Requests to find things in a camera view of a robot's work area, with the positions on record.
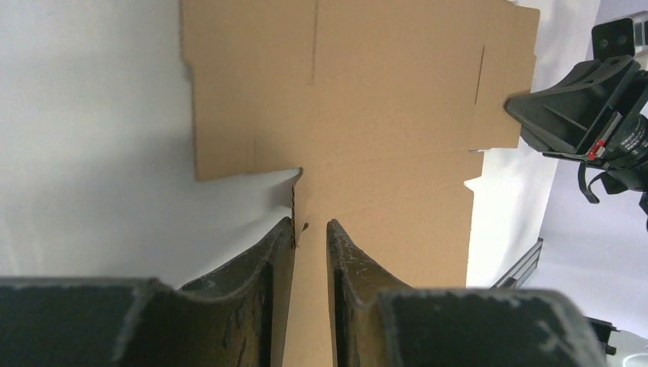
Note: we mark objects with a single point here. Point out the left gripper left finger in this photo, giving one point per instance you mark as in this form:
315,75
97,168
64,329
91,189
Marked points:
235,315

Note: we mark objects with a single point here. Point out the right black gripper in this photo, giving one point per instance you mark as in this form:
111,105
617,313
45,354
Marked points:
567,118

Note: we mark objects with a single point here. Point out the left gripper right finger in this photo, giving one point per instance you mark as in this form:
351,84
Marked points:
377,320

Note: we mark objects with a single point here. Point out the brown cardboard box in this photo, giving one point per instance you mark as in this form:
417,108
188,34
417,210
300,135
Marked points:
386,107

